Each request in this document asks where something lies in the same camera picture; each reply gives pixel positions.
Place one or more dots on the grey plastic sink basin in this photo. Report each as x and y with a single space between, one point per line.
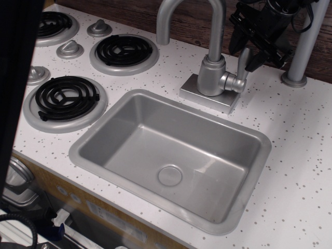
200 168

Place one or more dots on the silver knob middle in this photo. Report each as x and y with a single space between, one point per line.
70 50

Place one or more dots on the dark blurred foreground object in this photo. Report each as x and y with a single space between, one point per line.
19 26

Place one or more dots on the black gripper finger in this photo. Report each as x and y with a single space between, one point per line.
254 61
239 36

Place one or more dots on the silver knob left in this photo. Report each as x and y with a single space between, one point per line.
37 75

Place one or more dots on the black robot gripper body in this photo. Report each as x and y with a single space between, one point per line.
266 29

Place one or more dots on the grey vertical support pole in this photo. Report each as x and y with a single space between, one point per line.
295 76

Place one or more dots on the silver faucet lever handle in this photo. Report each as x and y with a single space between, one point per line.
242 73

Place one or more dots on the silver knob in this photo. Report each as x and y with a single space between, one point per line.
37 75
99 29
70 50

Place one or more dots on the front right stove burner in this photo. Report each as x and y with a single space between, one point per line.
65 104

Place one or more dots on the silver knob back right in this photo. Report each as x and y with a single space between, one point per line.
99 29

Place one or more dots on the back right stove burner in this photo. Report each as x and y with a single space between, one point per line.
123 55

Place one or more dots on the silver gooseneck toy faucet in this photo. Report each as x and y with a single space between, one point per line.
214 86

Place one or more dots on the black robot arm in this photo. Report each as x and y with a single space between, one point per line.
294 7

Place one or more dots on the back left stove burner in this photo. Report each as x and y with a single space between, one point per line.
55 28

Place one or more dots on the stove burner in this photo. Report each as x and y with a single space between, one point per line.
65 104
123 55
55 28

